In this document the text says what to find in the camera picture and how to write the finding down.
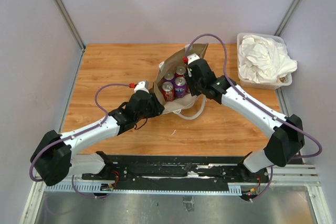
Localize purple soda can rear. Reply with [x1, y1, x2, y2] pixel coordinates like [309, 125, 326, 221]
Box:
[163, 71, 175, 83]

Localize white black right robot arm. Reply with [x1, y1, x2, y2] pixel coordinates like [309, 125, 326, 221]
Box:
[183, 54, 304, 182]

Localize aluminium frame rail left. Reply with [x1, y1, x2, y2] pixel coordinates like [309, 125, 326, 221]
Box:
[36, 0, 86, 51]

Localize pink patterned canvas bag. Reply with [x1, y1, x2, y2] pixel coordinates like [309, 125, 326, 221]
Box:
[153, 44, 208, 120]

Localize red coke can front left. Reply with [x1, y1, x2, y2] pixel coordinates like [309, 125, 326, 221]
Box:
[161, 81, 174, 102]

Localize white slotted cable duct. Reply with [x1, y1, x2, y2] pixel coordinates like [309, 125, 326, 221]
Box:
[44, 182, 242, 196]

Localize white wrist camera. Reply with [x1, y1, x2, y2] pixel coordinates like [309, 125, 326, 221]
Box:
[129, 80, 149, 93]
[182, 54, 200, 65]

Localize red soda can rear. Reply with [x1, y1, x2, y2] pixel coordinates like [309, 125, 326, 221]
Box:
[175, 66, 186, 78]

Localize white crumpled cloth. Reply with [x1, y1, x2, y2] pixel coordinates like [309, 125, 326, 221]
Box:
[240, 34, 298, 84]

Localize purple fanta can front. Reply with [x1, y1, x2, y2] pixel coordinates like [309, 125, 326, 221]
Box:
[174, 77, 186, 99]

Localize white plastic basket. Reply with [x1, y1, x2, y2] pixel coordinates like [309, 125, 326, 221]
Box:
[236, 32, 293, 90]

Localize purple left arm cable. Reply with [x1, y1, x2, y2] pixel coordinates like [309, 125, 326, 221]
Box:
[28, 82, 132, 182]

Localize aluminium frame rail right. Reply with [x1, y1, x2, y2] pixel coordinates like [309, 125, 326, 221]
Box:
[274, 0, 302, 37]

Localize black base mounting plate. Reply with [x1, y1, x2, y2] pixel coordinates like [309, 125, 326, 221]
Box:
[81, 155, 269, 191]

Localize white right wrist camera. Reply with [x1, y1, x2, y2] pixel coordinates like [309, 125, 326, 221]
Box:
[182, 54, 200, 65]

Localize aluminium frame rail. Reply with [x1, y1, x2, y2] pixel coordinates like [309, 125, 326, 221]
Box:
[274, 0, 302, 37]
[36, 0, 86, 51]

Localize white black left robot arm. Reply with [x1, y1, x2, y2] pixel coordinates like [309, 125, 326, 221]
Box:
[29, 90, 164, 186]

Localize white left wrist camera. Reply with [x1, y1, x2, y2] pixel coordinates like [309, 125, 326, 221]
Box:
[129, 80, 149, 93]

